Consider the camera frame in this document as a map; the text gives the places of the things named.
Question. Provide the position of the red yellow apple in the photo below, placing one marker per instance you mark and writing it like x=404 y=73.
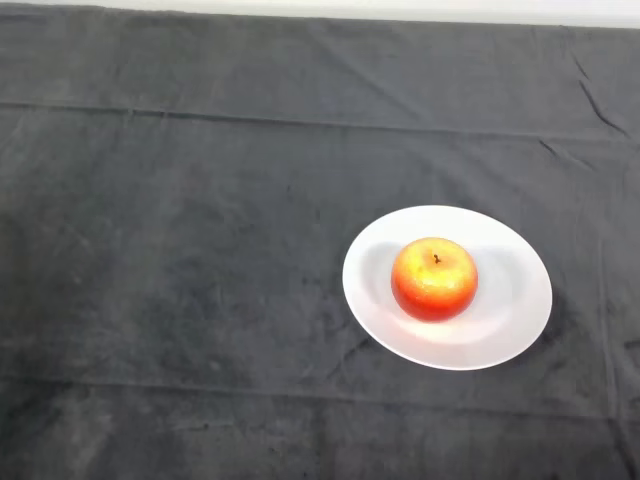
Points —
x=434 y=280

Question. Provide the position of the black cloth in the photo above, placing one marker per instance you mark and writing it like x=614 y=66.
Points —
x=200 y=200

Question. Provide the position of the white round plate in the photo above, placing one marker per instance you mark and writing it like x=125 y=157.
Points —
x=510 y=310

